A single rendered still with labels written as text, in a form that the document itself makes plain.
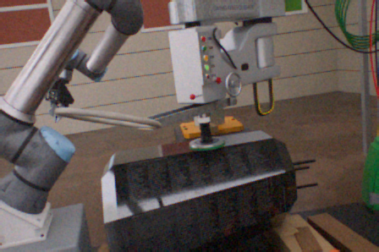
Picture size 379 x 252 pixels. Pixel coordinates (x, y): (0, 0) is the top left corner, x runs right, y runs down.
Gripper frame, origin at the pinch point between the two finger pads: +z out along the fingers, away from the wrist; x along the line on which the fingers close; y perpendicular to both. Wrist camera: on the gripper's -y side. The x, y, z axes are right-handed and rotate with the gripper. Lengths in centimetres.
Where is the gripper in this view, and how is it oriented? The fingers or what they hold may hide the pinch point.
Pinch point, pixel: (57, 120)
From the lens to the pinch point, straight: 203.7
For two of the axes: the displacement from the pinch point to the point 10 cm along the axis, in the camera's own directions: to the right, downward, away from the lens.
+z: -1.5, 9.9, -0.8
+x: 9.6, 1.3, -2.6
